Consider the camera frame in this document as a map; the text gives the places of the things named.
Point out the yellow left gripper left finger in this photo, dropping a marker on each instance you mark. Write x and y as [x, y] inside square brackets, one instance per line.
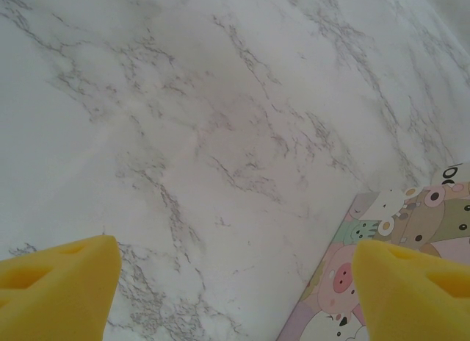
[55, 297]

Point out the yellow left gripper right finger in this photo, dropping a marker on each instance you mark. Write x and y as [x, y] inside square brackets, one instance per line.
[411, 300]

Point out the cartoon print paper bag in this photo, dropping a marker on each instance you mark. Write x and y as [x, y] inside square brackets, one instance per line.
[404, 223]

